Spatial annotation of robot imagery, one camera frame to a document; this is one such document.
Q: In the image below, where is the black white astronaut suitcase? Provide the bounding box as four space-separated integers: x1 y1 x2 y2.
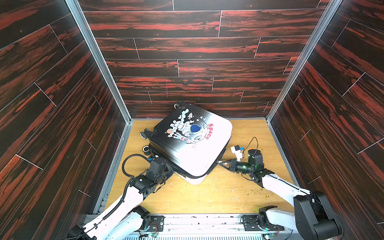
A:
140 102 233 185

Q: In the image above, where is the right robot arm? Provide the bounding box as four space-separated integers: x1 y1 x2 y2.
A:
220 159 344 240

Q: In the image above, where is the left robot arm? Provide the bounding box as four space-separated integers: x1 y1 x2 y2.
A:
67 158 174 240

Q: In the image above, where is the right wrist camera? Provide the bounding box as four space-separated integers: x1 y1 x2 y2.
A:
231 145 244 162

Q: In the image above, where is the left black camera cable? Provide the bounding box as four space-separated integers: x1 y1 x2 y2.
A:
121 153 151 181

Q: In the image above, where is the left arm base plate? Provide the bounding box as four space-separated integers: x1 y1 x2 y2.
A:
137 215 165 233

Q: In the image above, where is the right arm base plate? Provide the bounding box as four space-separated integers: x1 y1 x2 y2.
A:
240 214 280 232

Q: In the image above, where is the aluminium front rail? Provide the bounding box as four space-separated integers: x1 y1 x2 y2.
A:
120 214 302 240

